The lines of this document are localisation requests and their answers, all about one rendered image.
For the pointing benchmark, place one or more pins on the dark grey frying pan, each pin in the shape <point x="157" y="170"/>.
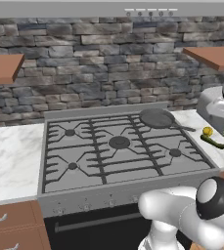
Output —
<point x="156" y="117"/>

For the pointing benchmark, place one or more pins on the yellow lemon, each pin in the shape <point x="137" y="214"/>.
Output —
<point x="207" y="131"/>

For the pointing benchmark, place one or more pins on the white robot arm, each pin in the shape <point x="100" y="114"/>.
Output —
<point x="169" y="208"/>

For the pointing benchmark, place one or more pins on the silver range hood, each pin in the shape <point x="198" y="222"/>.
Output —
<point x="84" y="8"/>

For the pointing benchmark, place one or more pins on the silver stove knob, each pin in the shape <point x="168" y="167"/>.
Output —
<point x="58" y="211"/>
<point x="85" y="206"/>
<point x="135" y="198"/>
<point x="111" y="202"/>

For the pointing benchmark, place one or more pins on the silver gas hob stove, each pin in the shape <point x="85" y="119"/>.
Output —
<point x="116" y="156"/>

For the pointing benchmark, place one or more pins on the green squash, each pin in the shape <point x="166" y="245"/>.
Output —
<point x="213" y="141"/>

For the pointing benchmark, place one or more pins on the black oven door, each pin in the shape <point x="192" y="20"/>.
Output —
<point x="100" y="236"/>

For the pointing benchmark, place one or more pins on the brown wooden drawer front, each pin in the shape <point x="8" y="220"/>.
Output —
<point x="25" y="239"/>
<point x="15" y="216"/>

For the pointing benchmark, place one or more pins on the brown wooden wall shelf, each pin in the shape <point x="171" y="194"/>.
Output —
<point x="214" y="57"/>
<point x="1" y="68"/>

